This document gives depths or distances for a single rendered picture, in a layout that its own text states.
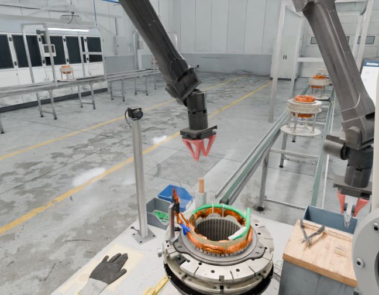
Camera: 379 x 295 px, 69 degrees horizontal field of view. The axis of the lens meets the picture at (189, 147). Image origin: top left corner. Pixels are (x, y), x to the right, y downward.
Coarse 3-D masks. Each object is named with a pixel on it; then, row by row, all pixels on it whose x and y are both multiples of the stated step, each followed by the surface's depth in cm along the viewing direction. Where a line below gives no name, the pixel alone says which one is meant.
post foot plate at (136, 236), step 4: (148, 228) 134; (136, 232) 131; (148, 232) 131; (152, 232) 131; (136, 236) 128; (140, 236) 128; (148, 236) 128; (152, 236) 128; (156, 236) 128; (136, 240) 126; (140, 240) 126; (144, 240) 126; (148, 240) 126; (140, 244) 123
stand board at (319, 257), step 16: (288, 240) 84; (320, 240) 84; (336, 240) 84; (288, 256) 78; (304, 256) 78; (320, 256) 78; (336, 256) 78; (320, 272) 74; (336, 272) 72; (352, 272) 72
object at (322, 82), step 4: (308, 80) 456; (312, 80) 442; (316, 80) 436; (320, 80) 434; (324, 80) 433; (328, 80) 436; (312, 84) 441; (316, 84) 438; (320, 84) 437; (324, 84) 437; (328, 84) 439; (312, 88) 465; (324, 88) 454; (312, 92) 467; (324, 92) 457; (308, 96) 455; (312, 96) 465; (316, 96) 465; (320, 96) 445; (324, 96) 458
